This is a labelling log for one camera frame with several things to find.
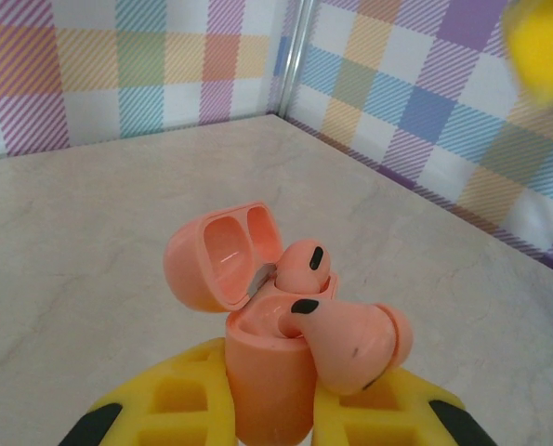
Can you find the aluminium frame post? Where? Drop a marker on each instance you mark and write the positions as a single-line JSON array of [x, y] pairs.
[[294, 56]]

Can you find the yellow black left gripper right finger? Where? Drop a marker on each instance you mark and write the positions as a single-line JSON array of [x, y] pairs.
[[397, 413]]

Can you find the pink earbud charging case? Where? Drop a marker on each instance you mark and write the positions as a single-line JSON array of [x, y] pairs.
[[267, 385]]

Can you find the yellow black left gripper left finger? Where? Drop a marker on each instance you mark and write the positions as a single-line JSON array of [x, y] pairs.
[[141, 399]]

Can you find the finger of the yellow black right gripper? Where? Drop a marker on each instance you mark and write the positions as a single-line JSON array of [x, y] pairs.
[[545, 46]]

